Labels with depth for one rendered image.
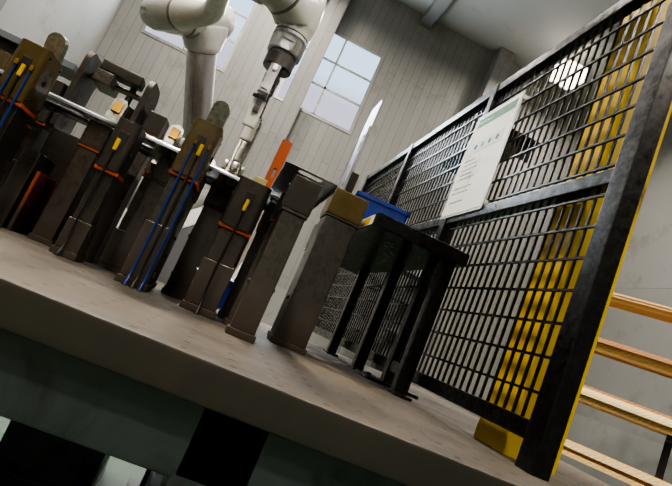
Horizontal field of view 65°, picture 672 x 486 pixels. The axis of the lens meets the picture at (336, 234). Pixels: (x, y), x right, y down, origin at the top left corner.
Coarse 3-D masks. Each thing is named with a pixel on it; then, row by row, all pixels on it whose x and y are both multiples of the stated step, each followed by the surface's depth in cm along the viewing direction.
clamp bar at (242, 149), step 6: (258, 126) 146; (258, 132) 148; (240, 144) 143; (246, 144) 145; (252, 144) 145; (234, 150) 142; (240, 150) 144; (246, 150) 143; (234, 156) 142; (240, 156) 144; (246, 156) 143; (228, 162) 141; (240, 162) 142; (228, 168) 141; (240, 168) 142
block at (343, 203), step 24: (336, 192) 116; (336, 216) 116; (360, 216) 117; (312, 240) 119; (336, 240) 115; (312, 264) 114; (336, 264) 115; (312, 288) 113; (288, 312) 112; (312, 312) 113; (288, 336) 111
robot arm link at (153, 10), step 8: (144, 0) 165; (152, 0) 161; (160, 0) 159; (168, 0) 158; (144, 8) 164; (152, 8) 161; (160, 8) 159; (144, 16) 165; (152, 16) 162; (160, 16) 160; (152, 24) 164; (160, 24) 162; (168, 24) 160; (168, 32) 169; (176, 32) 167; (184, 32) 169; (192, 32) 172
